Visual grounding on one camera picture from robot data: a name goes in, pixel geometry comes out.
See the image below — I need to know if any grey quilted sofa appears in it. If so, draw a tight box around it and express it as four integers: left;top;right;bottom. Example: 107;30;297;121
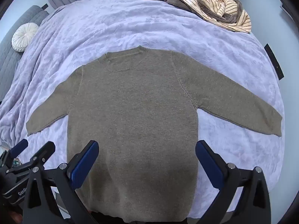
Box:
0;5;50;103

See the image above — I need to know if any cream striped garment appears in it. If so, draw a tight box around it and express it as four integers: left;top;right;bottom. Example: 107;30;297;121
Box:
145;0;252;33

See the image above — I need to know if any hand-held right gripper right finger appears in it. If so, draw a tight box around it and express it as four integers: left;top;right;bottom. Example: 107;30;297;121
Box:
196;140;271;224

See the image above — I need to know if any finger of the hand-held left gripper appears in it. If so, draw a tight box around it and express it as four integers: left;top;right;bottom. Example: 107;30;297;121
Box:
29;141;56;167
0;139;29;168

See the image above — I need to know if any white round pleated pillow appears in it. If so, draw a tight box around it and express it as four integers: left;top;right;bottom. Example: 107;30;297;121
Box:
12;23;39;52

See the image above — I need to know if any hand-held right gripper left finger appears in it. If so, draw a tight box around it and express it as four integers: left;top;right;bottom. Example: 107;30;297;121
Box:
23;140;100;224

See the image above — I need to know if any lavender plush blanket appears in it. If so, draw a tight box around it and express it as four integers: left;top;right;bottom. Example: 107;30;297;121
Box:
0;0;285;220

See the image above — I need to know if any olive knit sweater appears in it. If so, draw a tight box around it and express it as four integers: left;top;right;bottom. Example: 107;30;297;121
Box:
26;45;283;223

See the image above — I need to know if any black flat strap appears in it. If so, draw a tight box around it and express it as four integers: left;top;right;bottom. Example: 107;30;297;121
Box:
264;43;285;80

